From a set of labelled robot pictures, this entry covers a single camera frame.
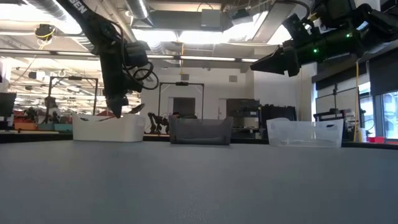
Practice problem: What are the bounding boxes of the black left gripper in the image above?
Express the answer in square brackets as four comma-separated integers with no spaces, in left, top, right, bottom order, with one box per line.
[99,51,129,119]

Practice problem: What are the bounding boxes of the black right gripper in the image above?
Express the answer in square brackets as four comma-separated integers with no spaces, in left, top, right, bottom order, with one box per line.
[250,29,363,77]

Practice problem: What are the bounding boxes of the white plastic bin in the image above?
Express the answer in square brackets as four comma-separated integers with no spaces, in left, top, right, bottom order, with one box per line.
[72,112,146,143]

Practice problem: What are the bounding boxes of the small black background robot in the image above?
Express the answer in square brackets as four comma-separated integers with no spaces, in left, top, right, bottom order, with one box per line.
[146,111,171,135]

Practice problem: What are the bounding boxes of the black storage crates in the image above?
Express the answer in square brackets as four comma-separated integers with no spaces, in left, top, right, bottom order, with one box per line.
[260,105,297,139]

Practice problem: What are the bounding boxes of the black cabinet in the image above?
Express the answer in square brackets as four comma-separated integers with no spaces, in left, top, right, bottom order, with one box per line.
[226,98,261,139]

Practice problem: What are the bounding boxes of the dark door panel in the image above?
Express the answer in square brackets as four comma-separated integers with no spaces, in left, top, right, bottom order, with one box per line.
[172,97,196,118]

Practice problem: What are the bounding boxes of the person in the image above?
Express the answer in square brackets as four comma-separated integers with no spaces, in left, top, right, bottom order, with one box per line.
[43,95,62,124]

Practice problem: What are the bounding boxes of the teal box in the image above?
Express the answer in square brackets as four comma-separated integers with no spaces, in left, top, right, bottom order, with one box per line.
[37,123,73,132]

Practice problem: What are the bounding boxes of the black equipment stand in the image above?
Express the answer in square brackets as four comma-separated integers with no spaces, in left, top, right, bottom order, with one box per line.
[313,83,352,141]

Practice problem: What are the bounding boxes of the clear plastic bin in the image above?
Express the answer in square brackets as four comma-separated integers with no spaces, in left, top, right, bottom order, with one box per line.
[266,117,345,148]

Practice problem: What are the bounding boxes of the long ceiling light bar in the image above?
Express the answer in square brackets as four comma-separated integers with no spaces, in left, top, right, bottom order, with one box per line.
[0,48,259,63]

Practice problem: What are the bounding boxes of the gray plastic bin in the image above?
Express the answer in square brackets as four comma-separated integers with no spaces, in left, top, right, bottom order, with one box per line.
[168,114,234,146]

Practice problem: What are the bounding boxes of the orange box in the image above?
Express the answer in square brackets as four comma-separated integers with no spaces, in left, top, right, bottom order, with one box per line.
[14,121,37,131]

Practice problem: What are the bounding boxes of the black computer monitor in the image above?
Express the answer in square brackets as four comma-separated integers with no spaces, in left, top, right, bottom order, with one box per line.
[0,92,17,118]

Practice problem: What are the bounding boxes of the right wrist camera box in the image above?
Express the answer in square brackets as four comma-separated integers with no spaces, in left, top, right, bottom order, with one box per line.
[282,14,312,43]

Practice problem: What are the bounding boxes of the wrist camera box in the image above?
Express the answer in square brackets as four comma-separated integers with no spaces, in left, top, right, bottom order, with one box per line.
[282,14,312,43]
[124,40,150,68]

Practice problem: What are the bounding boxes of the black metal frame rig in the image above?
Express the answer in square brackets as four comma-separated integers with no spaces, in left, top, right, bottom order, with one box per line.
[157,82,205,120]
[45,76,99,124]

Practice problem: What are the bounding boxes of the black looped cable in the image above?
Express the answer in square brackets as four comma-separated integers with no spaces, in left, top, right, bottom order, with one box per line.
[123,60,160,91]

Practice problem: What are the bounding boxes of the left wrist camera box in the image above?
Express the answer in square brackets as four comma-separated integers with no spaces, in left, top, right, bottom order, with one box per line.
[124,40,150,68]

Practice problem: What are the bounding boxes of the yellow hanging cable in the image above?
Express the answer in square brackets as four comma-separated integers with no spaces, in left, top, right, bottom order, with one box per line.
[353,60,361,142]

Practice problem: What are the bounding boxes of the silver ventilation duct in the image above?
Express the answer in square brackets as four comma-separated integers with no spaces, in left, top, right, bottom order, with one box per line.
[126,0,155,27]

